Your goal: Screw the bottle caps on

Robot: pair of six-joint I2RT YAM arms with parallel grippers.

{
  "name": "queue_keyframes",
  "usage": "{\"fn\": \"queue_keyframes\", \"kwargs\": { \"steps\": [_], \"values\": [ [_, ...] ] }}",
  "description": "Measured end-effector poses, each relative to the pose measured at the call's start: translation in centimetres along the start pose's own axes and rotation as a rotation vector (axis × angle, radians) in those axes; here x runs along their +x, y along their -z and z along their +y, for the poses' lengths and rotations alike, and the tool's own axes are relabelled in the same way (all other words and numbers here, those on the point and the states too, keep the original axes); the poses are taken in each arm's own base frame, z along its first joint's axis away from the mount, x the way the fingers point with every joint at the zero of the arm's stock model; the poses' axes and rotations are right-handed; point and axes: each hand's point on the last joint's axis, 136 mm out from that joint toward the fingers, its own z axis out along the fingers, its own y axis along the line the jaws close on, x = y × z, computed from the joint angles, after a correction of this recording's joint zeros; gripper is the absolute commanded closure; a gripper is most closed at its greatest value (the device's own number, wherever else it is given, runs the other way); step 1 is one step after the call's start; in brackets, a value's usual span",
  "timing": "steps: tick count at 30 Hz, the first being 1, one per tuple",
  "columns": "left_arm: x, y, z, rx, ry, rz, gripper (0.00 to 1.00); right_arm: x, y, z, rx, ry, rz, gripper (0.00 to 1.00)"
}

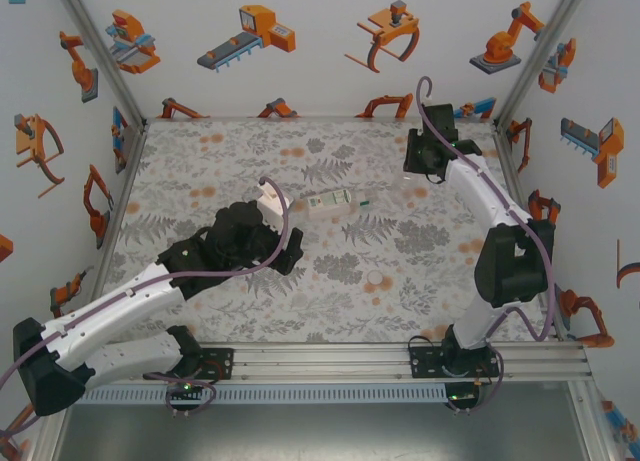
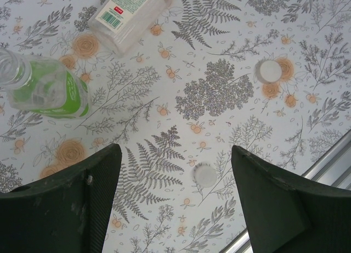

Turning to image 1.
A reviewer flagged bottle with green white label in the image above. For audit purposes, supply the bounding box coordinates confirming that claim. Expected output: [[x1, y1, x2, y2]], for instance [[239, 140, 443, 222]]
[[305, 189, 374, 221]]

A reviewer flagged floral patterned tablecloth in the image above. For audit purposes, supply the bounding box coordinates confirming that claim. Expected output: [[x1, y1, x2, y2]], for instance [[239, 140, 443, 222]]
[[87, 118, 557, 345]]

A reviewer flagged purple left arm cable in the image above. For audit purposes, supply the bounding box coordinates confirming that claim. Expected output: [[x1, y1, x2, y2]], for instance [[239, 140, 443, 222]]
[[0, 178, 292, 435]]

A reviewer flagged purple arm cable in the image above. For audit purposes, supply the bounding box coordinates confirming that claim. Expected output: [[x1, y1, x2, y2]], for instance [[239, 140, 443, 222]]
[[0, 178, 292, 435], [417, 76, 557, 417]]

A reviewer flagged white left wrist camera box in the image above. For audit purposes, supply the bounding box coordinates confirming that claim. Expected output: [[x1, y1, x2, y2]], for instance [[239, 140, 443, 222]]
[[254, 177, 287, 231]]

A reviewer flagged aluminium side rail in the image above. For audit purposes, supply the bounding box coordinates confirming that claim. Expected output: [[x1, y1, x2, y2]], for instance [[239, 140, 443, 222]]
[[94, 123, 150, 277], [492, 123, 571, 342]]

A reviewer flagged aluminium rail frame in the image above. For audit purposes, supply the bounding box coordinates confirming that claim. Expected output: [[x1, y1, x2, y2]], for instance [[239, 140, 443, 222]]
[[47, 343, 594, 386]]

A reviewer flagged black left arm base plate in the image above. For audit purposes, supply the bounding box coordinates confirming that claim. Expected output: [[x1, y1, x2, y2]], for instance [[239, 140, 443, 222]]
[[143, 347, 236, 381]]

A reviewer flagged slotted grey cable duct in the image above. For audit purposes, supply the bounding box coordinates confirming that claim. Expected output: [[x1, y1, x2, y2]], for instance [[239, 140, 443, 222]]
[[67, 384, 446, 405]]

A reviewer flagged aluminium corner post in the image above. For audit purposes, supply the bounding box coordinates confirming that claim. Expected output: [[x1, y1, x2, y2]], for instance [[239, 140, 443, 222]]
[[49, 0, 150, 128], [492, 0, 595, 130]]

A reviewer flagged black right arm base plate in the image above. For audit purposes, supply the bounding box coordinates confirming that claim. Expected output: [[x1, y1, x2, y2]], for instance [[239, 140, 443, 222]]
[[408, 336, 501, 381]]

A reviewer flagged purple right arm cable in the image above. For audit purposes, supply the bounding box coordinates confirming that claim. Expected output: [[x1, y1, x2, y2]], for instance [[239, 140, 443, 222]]
[[417, 76, 557, 417]]

